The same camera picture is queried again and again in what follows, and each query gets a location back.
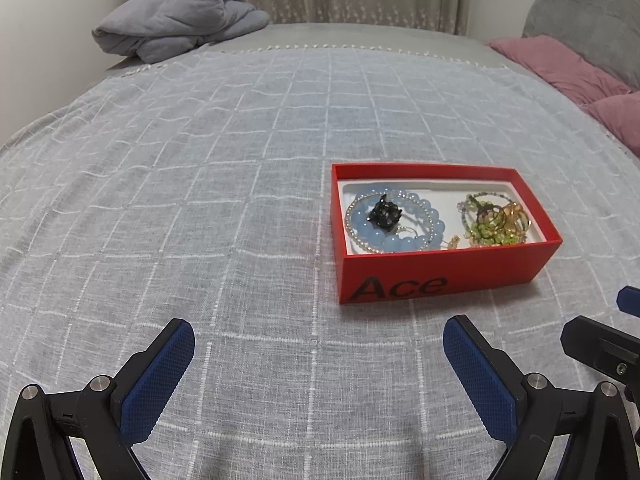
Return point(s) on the pink pillow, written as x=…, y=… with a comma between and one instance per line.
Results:
x=560, y=65

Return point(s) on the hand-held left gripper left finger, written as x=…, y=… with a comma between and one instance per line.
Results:
x=155, y=385

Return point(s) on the folded grey blanket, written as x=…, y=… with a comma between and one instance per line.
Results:
x=175, y=15

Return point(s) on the grey checked bedspread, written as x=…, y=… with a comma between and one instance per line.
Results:
x=200, y=185

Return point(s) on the grey bed sheet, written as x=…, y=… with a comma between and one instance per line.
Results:
x=350, y=35

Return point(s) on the red jewelry box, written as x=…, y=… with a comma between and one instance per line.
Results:
x=500, y=270

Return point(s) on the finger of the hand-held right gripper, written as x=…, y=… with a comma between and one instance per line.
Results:
x=600, y=345
x=631, y=302

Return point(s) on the grey pillow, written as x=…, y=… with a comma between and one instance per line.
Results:
x=580, y=20

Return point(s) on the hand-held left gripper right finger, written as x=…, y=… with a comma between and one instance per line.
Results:
x=480, y=380

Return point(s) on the black flower hair clip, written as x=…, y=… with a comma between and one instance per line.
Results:
x=385, y=214

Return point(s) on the small gold earring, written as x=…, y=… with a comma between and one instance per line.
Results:
x=452, y=241

